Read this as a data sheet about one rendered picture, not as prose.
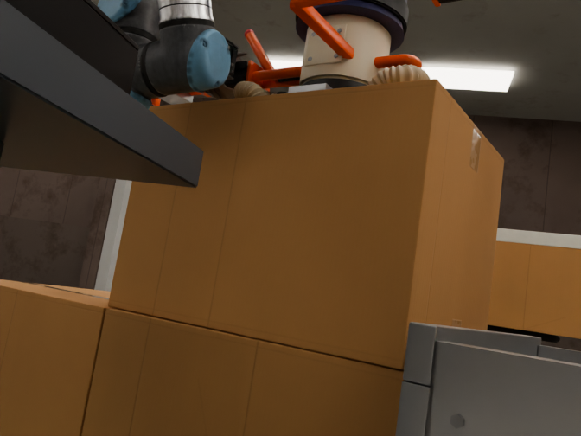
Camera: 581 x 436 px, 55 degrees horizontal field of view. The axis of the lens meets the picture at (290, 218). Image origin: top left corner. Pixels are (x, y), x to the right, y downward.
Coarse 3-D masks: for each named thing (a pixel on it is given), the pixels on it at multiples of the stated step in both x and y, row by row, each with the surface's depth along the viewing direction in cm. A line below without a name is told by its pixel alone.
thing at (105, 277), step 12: (120, 180) 411; (120, 192) 409; (120, 204) 406; (120, 216) 405; (108, 228) 408; (120, 228) 405; (108, 240) 405; (108, 252) 403; (108, 264) 400; (108, 276) 399; (96, 288) 402; (108, 288) 399
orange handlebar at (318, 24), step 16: (304, 0) 85; (320, 0) 84; (336, 0) 83; (304, 16) 90; (320, 16) 92; (320, 32) 94; (336, 32) 97; (336, 48) 99; (352, 48) 102; (384, 64) 103; (400, 64) 102; (416, 64) 102; (256, 80) 120; (208, 96) 133
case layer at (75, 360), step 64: (0, 320) 120; (64, 320) 109; (128, 320) 100; (0, 384) 116; (64, 384) 106; (128, 384) 97; (192, 384) 89; (256, 384) 83; (320, 384) 78; (384, 384) 73
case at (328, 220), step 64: (192, 128) 102; (256, 128) 93; (320, 128) 86; (384, 128) 80; (448, 128) 81; (192, 192) 99; (256, 192) 91; (320, 192) 84; (384, 192) 78; (448, 192) 83; (128, 256) 105; (192, 256) 96; (256, 256) 88; (320, 256) 82; (384, 256) 76; (448, 256) 84; (192, 320) 93; (256, 320) 86; (320, 320) 79; (384, 320) 74; (448, 320) 86
